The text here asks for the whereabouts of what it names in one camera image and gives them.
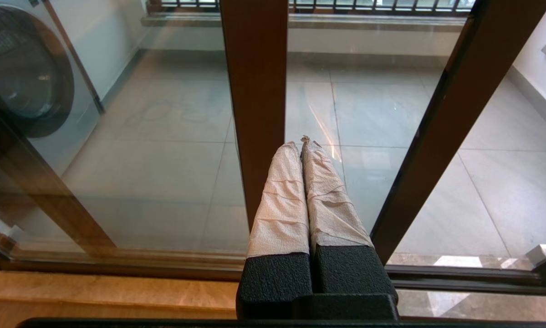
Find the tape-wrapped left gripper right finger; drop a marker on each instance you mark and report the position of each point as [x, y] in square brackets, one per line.
[332, 214]

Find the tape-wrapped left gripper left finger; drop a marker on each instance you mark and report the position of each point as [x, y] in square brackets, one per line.
[279, 214]

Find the brown sliding door with lock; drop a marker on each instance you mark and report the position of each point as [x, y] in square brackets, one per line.
[459, 114]

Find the brown glass door without lock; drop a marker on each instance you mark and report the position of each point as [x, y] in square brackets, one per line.
[254, 91]

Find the long grey stone window sill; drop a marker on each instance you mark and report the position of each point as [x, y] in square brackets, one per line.
[368, 22]

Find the long black window railing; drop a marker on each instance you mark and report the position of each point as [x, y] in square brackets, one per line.
[368, 5]

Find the silver front-load washing machine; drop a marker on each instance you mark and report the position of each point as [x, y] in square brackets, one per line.
[27, 73]

